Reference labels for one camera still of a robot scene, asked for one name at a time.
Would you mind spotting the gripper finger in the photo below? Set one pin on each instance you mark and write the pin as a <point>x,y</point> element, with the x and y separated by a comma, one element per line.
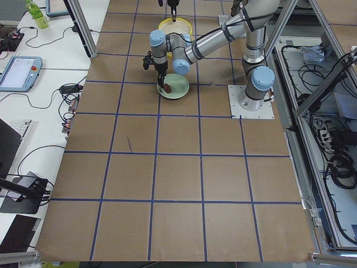
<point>161,78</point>
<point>174,14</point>

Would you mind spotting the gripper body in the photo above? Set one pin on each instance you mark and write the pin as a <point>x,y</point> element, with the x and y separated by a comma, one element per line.
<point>173,4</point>
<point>161,67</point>

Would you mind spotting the brown bun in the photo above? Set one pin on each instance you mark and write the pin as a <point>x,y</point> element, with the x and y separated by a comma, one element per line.
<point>167,88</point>

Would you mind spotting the yellow steamer layer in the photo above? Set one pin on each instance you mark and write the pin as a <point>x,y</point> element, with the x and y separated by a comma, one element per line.
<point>180,26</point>

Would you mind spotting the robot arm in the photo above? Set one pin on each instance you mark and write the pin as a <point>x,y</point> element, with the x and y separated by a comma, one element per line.
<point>247,22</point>

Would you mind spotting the green plate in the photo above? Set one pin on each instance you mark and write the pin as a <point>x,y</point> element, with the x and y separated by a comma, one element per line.
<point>179,86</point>

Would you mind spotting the black power adapter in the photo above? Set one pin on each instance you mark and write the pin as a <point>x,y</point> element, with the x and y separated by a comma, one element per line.
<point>71,88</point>

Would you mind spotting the blue teach pendant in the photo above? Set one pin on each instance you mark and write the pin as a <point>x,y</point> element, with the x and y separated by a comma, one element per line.
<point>56,8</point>
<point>20,73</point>

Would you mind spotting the green drink bottle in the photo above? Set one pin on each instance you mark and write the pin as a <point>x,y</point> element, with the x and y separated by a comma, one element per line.
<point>37,14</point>

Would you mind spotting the white keyboard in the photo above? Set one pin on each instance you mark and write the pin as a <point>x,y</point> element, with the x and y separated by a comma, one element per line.
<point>22,127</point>

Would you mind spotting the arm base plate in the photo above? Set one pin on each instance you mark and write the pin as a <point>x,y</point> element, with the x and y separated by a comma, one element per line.
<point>242,107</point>
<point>224,18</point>

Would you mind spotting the aluminium frame post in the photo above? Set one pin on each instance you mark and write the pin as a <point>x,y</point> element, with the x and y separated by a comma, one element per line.
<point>79,21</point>

